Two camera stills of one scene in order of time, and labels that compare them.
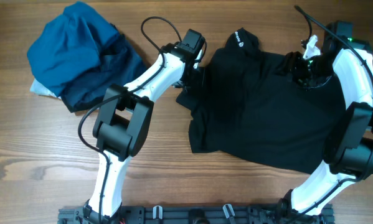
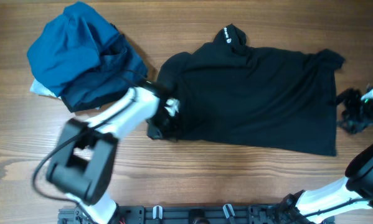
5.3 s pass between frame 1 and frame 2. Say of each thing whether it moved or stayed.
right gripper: moved
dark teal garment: stayed
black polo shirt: moved
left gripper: moved
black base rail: stayed
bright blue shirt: stayed
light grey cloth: stayed
